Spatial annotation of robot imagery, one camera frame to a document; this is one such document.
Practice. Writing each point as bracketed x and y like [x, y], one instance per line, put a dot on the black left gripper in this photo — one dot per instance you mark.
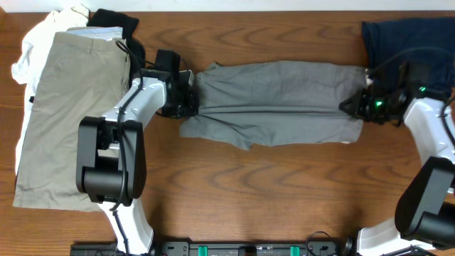
[192, 107]

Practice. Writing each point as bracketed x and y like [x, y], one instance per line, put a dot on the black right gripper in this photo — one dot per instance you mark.
[358, 107]

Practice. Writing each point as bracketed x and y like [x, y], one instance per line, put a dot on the grey shorts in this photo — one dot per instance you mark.
[275, 103]

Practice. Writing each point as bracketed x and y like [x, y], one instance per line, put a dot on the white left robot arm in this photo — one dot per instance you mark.
[111, 159]

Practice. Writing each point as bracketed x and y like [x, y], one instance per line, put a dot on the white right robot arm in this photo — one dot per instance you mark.
[423, 222]

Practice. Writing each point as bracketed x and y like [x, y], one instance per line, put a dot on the navy blue garment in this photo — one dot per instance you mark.
[391, 43]

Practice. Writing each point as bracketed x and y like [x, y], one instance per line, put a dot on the light blue folded garment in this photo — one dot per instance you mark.
[103, 33]

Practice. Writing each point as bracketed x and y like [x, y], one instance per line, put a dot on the khaki shorts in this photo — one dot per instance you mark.
[81, 77]

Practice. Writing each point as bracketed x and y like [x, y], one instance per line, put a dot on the black garment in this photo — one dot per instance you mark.
[106, 18]

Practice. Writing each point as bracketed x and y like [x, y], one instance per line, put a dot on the white shirt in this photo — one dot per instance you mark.
[35, 48]

